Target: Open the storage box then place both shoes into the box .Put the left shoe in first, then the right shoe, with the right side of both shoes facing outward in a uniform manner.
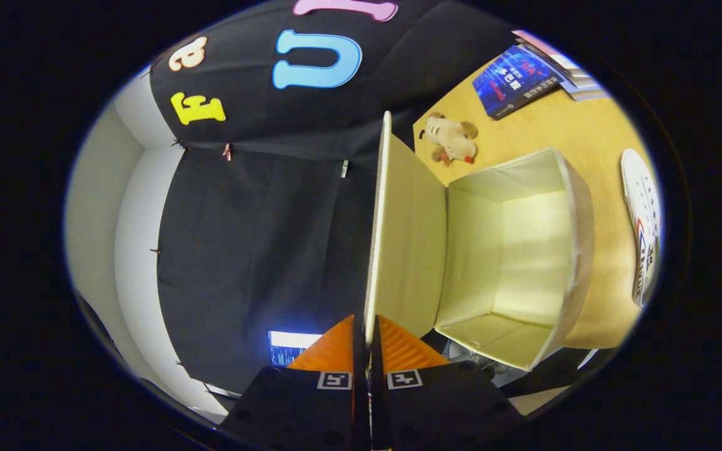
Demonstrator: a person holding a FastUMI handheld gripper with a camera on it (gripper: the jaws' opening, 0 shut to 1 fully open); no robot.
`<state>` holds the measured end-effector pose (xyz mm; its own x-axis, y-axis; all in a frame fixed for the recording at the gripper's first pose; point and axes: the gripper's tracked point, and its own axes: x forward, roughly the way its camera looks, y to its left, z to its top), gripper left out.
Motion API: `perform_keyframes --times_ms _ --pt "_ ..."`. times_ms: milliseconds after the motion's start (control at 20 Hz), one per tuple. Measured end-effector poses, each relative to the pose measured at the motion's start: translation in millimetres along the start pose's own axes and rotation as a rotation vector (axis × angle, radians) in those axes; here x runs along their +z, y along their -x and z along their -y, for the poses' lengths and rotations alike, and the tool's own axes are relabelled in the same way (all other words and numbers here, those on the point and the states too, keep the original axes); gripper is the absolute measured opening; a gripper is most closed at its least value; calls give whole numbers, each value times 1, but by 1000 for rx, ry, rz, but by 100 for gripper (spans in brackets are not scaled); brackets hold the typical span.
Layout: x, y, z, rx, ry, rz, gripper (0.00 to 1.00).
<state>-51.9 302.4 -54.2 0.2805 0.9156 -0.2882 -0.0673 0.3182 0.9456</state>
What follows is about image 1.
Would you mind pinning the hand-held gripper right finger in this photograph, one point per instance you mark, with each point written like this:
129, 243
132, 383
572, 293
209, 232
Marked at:
378, 401

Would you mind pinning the white middle book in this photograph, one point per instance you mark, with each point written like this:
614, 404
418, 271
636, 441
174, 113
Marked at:
577, 75

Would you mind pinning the light blue book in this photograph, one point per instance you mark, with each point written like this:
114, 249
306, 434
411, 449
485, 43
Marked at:
590, 93

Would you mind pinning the beige fabric storage box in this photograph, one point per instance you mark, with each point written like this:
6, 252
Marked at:
511, 250

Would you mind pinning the computer monitor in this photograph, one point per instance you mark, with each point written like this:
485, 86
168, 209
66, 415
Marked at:
286, 347

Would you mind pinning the brown plush dog toy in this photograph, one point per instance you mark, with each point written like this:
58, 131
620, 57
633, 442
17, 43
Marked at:
452, 141

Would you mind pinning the dark blue book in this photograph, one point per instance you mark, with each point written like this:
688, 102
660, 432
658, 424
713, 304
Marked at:
511, 81

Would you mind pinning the pink clothespin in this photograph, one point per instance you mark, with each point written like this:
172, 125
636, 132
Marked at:
227, 152

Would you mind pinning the white canvas shoe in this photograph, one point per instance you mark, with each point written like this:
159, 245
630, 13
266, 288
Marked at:
640, 188

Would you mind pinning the pink cover book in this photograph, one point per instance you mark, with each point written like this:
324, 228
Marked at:
539, 45

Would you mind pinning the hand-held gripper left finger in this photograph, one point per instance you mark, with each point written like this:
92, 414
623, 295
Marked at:
360, 388

